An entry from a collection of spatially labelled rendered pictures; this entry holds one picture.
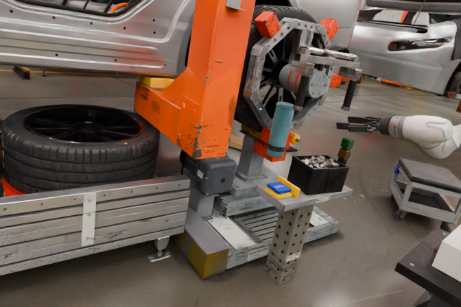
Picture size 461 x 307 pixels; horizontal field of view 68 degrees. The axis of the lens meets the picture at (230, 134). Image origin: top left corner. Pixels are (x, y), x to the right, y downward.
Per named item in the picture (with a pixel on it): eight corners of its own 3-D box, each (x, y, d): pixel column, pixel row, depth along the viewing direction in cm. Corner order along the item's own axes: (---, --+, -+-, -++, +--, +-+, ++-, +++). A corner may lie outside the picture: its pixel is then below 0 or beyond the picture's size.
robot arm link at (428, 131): (398, 134, 131) (409, 146, 139) (443, 139, 119) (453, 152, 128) (405, 109, 133) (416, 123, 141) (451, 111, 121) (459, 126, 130)
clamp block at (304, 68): (297, 71, 150) (300, 59, 148) (312, 75, 143) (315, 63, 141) (289, 70, 147) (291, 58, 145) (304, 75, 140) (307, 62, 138)
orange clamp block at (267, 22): (271, 27, 159) (263, 10, 153) (282, 29, 153) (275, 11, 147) (261, 36, 157) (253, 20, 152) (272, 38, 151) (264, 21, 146)
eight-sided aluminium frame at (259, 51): (310, 124, 198) (335, 28, 182) (318, 128, 193) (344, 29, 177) (236, 127, 166) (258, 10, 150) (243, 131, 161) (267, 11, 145)
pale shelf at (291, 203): (322, 179, 164) (324, 173, 163) (351, 195, 151) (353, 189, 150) (254, 190, 138) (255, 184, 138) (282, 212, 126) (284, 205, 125)
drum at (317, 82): (293, 89, 180) (300, 62, 176) (324, 100, 164) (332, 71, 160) (274, 88, 172) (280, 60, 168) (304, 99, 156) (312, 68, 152)
